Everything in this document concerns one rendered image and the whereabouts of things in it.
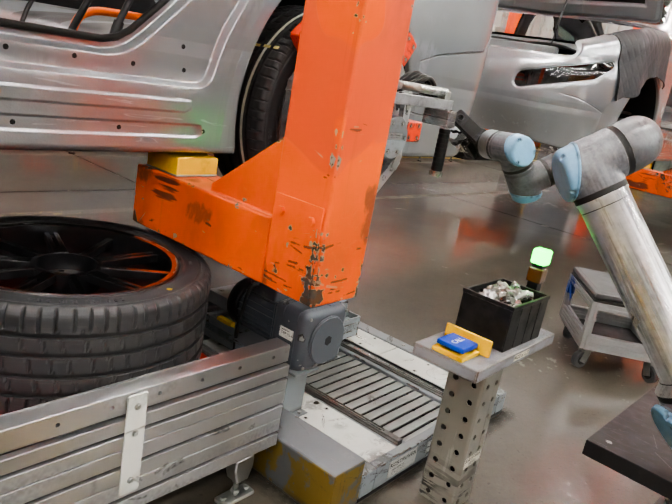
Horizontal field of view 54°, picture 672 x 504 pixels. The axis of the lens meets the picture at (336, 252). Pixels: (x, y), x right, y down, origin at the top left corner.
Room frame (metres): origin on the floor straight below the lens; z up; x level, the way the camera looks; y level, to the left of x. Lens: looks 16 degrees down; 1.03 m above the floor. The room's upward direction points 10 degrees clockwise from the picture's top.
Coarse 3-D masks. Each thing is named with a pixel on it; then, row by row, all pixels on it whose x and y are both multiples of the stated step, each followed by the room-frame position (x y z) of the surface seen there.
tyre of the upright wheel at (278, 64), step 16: (272, 16) 2.06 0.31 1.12; (288, 16) 2.03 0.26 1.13; (272, 32) 1.98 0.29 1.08; (288, 32) 1.94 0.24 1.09; (256, 48) 1.95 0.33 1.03; (272, 48) 1.93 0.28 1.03; (288, 48) 1.90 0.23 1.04; (272, 64) 1.88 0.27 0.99; (288, 64) 1.90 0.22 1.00; (256, 80) 1.89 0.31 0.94; (272, 80) 1.86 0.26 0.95; (240, 96) 1.91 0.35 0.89; (256, 96) 1.86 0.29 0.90; (272, 96) 1.87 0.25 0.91; (240, 112) 1.89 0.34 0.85; (256, 112) 1.85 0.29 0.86; (272, 112) 1.87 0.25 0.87; (256, 128) 1.85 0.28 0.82; (272, 128) 1.88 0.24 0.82; (256, 144) 1.86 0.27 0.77; (224, 160) 1.98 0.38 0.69; (240, 160) 1.93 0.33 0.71
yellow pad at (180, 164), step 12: (156, 156) 1.71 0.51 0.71; (168, 156) 1.68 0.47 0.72; (180, 156) 1.68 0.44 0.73; (192, 156) 1.71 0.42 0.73; (204, 156) 1.74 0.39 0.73; (156, 168) 1.70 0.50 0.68; (168, 168) 1.68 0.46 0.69; (180, 168) 1.66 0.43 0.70; (192, 168) 1.69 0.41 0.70; (204, 168) 1.72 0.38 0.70; (216, 168) 1.76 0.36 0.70
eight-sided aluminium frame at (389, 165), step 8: (400, 72) 2.18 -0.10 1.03; (288, 80) 1.87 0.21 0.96; (288, 88) 1.87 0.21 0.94; (288, 96) 1.86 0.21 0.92; (288, 104) 1.86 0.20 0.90; (400, 104) 2.24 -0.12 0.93; (400, 112) 2.24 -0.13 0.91; (408, 112) 2.25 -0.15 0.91; (280, 128) 1.87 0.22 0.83; (280, 136) 1.87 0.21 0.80; (400, 152) 2.26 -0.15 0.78; (384, 160) 2.25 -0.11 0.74; (392, 160) 2.23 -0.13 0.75; (384, 168) 2.21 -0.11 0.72; (392, 168) 2.23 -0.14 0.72; (384, 176) 2.20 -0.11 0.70
